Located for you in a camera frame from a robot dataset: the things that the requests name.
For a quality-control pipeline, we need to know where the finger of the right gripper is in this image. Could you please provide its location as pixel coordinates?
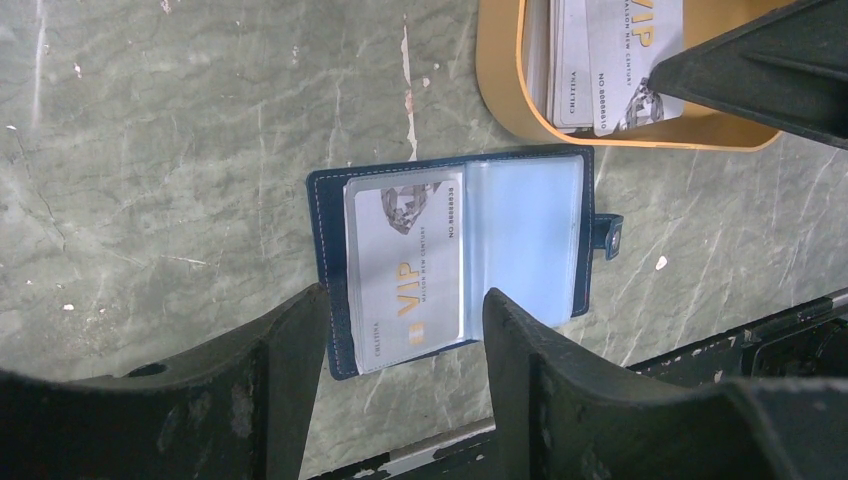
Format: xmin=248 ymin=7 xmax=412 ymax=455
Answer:
xmin=648 ymin=1 xmax=847 ymax=149

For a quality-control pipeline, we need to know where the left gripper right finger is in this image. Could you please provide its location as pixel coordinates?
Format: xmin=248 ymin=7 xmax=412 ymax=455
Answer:
xmin=482 ymin=288 xmax=848 ymax=480

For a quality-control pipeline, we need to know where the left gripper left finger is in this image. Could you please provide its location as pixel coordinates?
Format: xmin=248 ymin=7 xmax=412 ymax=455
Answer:
xmin=1 ymin=285 xmax=330 ymax=479

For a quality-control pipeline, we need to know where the blue leather card holder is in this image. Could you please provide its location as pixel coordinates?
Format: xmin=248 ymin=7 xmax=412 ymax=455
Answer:
xmin=306 ymin=145 xmax=623 ymax=380

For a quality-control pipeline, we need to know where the orange oval tray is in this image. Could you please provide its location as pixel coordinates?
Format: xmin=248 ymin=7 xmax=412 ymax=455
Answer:
xmin=475 ymin=0 xmax=796 ymax=154

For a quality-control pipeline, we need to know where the stack of grey VIP cards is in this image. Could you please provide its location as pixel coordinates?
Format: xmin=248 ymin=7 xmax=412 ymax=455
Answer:
xmin=522 ymin=0 xmax=684 ymax=136

